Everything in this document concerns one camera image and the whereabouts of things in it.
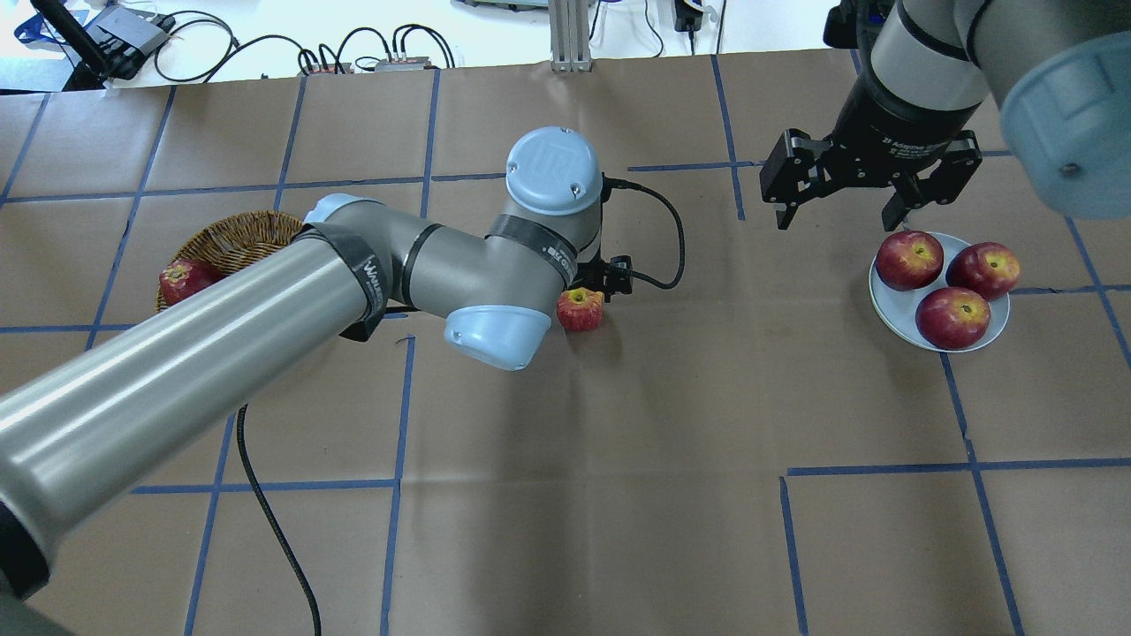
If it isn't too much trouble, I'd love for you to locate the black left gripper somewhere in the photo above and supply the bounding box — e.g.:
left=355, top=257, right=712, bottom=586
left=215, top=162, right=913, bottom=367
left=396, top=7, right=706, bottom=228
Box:
left=575, top=256, right=634, bottom=299

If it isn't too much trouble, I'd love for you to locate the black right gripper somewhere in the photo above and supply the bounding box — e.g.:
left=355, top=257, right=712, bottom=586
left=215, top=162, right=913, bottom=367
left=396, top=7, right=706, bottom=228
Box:
left=760, top=75, right=982, bottom=232

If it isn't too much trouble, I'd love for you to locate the red yellow apple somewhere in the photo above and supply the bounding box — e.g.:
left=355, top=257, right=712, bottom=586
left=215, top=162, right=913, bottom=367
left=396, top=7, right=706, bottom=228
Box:
left=555, top=287, right=604, bottom=333

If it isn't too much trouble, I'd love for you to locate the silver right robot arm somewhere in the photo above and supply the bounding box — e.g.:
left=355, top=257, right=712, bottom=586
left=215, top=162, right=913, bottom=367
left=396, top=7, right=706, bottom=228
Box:
left=760, top=1, right=1130, bottom=232

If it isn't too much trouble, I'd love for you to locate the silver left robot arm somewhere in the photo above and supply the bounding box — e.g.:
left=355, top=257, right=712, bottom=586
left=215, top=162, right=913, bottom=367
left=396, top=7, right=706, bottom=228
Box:
left=1, top=126, right=604, bottom=599

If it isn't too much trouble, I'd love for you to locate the red plate apple left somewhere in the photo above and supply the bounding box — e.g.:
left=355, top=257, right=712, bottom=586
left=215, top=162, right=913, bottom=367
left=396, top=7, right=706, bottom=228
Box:
left=873, top=231, right=946, bottom=292

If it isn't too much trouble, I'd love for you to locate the red plate apple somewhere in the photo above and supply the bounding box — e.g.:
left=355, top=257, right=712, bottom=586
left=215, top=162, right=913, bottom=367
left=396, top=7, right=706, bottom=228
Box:
left=946, top=241, right=1021, bottom=301
left=915, top=286, right=992, bottom=351
left=873, top=231, right=946, bottom=292

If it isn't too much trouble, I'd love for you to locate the light blue plate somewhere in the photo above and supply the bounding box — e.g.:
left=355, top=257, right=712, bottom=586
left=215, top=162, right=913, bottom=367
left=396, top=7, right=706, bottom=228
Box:
left=869, top=232, right=1011, bottom=352

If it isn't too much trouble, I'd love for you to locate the red plate apple front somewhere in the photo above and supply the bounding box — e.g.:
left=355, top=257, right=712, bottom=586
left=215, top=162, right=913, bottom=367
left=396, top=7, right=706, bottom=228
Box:
left=915, top=286, right=992, bottom=351

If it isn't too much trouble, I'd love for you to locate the red plate apple back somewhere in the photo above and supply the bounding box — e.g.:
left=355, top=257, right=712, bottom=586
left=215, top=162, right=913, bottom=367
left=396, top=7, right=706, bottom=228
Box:
left=946, top=241, right=1021, bottom=301

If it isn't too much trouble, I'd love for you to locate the woven wicker basket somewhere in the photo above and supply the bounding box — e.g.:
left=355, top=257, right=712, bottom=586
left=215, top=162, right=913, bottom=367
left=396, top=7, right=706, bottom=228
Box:
left=172, top=210, right=302, bottom=275

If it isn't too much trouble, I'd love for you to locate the dark red basket apple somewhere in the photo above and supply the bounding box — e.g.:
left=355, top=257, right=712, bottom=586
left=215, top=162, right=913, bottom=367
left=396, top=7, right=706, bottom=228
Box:
left=159, top=259, right=226, bottom=307

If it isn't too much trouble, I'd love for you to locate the aluminium frame post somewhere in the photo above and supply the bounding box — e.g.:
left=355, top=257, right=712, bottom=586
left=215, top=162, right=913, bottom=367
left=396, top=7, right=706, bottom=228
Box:
left=549, top=0, right=593, bottom=72

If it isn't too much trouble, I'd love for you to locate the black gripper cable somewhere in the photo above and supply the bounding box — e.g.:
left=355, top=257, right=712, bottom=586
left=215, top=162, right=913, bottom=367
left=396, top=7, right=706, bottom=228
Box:
left=235, top=177, right=687, bottom=636

